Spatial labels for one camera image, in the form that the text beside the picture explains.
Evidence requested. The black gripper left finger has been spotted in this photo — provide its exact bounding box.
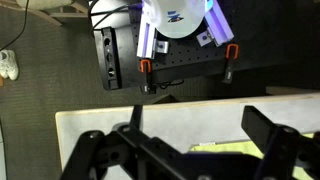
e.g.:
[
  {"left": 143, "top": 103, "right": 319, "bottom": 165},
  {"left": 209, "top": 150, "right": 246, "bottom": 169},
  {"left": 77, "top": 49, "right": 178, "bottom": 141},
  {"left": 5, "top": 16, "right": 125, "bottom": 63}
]
[{"left": 59, "top": 104, "right": 188, "bottom": 180}]

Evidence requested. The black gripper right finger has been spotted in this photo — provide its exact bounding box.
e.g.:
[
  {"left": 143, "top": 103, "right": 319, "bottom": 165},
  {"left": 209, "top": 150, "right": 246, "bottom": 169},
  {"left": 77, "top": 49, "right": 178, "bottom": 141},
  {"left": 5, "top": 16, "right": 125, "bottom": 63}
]
[{"left": 241, "top": 105, "right": 320, "bottom": 180}]

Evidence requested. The yellow-green microfibre towel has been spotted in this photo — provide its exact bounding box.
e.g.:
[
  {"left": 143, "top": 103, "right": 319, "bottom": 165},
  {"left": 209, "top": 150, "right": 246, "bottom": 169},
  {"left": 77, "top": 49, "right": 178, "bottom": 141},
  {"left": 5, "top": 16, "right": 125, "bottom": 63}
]
[{"left": 189, "top": 133, "right": 320, "bottom": 180}]

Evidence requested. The orange black bar clamp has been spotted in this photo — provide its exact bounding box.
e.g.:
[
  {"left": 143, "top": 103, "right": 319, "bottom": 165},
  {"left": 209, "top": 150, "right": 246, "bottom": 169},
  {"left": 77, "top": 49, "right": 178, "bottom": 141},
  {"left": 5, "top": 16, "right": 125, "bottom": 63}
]
[
  {"left": 222, "top": 43, "right": 240, "bottom": 85},
  {"left": 138, "top": 58, "right": 158, "bottom": 95}
]

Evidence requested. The black power strip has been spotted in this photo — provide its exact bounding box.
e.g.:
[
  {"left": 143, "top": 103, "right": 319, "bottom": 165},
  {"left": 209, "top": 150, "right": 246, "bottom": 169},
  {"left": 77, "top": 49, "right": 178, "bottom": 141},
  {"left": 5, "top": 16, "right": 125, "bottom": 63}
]
[{"left": 93, "top": 26, "right": 122, "bottom": 91}]

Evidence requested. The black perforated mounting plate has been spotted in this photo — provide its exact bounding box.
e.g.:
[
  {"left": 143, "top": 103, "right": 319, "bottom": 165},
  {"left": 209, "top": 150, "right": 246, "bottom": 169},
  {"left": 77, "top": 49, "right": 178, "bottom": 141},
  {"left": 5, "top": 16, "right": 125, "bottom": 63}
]
[{"left": 114, "top": 9, "right": 242, "bottom": 88}]

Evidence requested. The aluminium extrusion bar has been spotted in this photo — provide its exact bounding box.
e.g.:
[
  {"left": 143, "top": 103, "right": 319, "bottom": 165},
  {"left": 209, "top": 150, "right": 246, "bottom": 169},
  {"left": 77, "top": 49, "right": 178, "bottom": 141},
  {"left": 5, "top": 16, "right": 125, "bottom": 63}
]
[
  {"left": 204, "top": 0, "right": 235, "bottom": 48},
  {"left": 136, "top": 9, "right": 158, "bottom": 60}
]

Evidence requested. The white sneaker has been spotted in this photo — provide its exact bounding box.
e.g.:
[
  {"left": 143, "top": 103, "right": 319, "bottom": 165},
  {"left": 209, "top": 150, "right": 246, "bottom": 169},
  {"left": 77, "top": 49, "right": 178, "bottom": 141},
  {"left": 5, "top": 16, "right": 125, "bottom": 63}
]
[
  {"left": 5, "top": 49, "right": 20, "bottom": 82},
  {"left": 0, "top": 49, "right": 10, "bottom": 80}
]

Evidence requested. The small metal corner bracket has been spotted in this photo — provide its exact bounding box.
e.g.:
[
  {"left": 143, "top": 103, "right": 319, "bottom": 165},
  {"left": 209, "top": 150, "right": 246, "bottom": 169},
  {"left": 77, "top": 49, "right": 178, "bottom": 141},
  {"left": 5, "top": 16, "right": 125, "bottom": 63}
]
[
  {"left": 196, "top": 31, "right": 215, "bottom": 47},
  {"left": 153, "top": 39, "right": 170, "bottom": 55}
]

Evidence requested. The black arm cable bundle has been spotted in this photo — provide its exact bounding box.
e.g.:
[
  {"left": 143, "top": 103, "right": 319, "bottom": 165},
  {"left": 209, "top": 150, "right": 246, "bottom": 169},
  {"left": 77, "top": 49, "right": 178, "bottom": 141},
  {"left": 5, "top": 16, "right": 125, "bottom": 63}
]
[{"left": 87, "top": 0, "right": 136, "bottom": 32}]

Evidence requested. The light wooden frame furniture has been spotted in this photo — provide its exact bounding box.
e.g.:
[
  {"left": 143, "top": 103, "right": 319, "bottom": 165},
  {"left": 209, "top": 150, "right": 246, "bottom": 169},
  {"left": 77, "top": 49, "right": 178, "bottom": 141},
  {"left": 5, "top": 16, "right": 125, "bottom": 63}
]
[{"left": 14, "top": 0, "right": 90, "bottom": 28}]

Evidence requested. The thin black floor cable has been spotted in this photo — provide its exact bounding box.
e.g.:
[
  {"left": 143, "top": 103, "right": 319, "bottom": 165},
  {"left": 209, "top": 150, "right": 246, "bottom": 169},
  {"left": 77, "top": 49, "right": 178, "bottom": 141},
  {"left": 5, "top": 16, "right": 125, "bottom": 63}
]
[{"left": 0, "top": 0, "right": 30, "bottom": 52}]

